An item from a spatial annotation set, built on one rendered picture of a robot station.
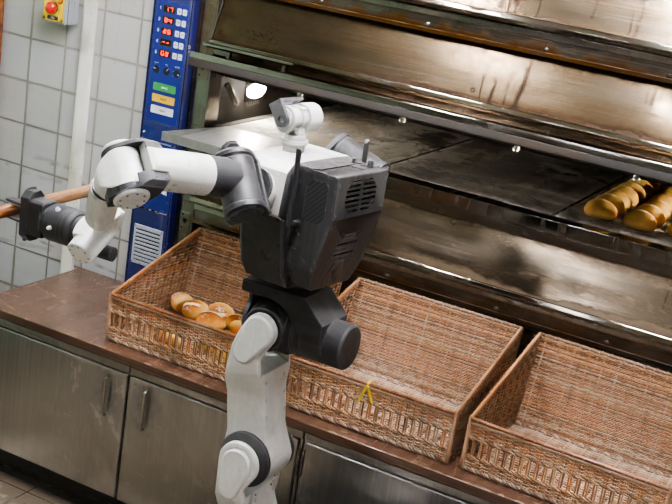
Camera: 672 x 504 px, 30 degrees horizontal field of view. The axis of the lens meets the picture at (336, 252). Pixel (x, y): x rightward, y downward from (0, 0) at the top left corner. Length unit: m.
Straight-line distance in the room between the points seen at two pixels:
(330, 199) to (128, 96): 1.64
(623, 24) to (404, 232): 0.91
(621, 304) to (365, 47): 1.08
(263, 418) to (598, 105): 1.28
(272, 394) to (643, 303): 1.13
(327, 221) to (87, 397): 1.37
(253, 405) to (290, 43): 1.30
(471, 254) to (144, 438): 1.13
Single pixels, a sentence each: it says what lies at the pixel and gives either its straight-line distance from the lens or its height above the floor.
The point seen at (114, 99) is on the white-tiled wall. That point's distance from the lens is 4.35.
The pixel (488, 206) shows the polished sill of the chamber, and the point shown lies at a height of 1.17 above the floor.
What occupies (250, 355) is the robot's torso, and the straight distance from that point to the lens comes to 3.03.
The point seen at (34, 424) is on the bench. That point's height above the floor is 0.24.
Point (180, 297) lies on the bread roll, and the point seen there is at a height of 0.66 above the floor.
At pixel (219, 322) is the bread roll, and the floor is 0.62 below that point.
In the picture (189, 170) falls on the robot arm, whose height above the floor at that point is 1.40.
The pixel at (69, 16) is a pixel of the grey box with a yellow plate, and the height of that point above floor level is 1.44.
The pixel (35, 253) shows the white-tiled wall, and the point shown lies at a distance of 4.68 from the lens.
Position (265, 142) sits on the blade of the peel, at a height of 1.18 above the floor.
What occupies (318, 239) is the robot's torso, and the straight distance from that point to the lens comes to 2.83.
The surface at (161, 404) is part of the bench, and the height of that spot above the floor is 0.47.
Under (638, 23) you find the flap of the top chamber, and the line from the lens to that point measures 3.53.
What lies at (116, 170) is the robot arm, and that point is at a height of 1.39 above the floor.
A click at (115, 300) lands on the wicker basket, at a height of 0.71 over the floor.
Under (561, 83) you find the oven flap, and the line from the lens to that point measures 3.61.
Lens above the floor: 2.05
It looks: 17 degrees down
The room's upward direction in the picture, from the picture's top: 9 degrees clockwise
